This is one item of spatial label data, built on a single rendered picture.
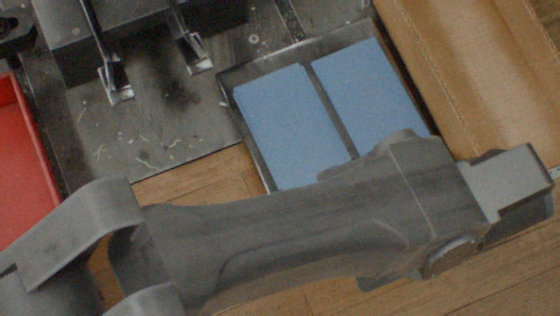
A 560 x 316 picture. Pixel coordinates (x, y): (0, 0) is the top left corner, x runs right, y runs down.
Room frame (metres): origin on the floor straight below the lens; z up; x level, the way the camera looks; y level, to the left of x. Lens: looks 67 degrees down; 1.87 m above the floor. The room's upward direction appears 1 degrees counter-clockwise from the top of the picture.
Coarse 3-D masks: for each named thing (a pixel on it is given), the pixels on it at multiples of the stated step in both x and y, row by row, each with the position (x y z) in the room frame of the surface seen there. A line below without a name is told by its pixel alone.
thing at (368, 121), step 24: (360, 48) 0.51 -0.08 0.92; (336, 72) 0.49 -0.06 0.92; (360, 72) 0.49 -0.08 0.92; (384, 72) 0.49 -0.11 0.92; (336, 96) 0.46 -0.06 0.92; (384, 96) 0.46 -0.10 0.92; (360, 120) 0.43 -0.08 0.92; (384, 120) 0.43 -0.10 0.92; (408, 120) 0.43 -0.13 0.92; (360, 144) 0.41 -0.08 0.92
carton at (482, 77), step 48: (384, 0) 0.56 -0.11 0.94; (432, 0) 0.58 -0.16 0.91; (480, 0) 0.58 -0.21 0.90; (432, 48) 0.52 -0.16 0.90; (480, 48) 0.52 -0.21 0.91; (528, 48) 0.51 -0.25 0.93; (432, 96) 0.45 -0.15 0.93; (480, 96) 0.47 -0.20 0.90; (528, 96) 0.47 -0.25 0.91; (480, 144) 0.42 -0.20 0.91
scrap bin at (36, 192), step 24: (0, 96) 0.46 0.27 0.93; (24, 96) 0.46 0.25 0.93; (0, 120) 0.45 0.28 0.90; (24, 120) 0.45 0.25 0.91; (0, 144) 0.42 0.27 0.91; (24, 144) 0.42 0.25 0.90; (0, 168) 0.40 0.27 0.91; (24, 168) 0.40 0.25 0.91; (48, 168) 0.38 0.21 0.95; (0, 192) 0.37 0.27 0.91; (24, 192) 0.37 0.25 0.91; (48, 192) 0.37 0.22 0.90; (0, 216) 0.35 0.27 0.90; (24, 216) 0.35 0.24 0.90; (0, 240) 0.32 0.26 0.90
